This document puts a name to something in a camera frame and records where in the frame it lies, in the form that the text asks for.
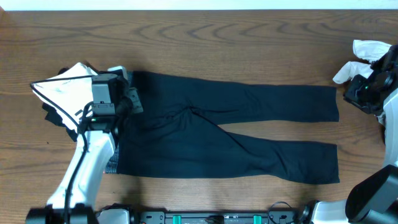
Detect white garment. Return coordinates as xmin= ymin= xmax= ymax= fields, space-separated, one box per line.
xmin=333 ymin=40 xmax=391 ymax=84

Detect black leggings red waistband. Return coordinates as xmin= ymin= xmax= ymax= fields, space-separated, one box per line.
xmin=105 ymin=71 xmax=339 ymax=184

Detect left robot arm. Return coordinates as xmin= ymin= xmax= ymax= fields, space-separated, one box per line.
xmin=25 ymin=73 xmax=142 ymax=223

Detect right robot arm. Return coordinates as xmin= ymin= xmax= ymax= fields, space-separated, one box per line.
xmin=308 ymin=72 xmax=397 ymax=224

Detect white folded pixel-print t-shirt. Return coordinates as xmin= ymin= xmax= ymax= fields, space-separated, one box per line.
xmin=33 ymin=63 xmax=98 ymax=123

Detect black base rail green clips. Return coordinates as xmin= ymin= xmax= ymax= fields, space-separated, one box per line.
xmin=139 ymin=210 xmax=312 ymax=224

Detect black looped base cable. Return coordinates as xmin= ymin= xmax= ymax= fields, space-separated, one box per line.
xmin=266 ymin=201 xmax=296 ymax=224

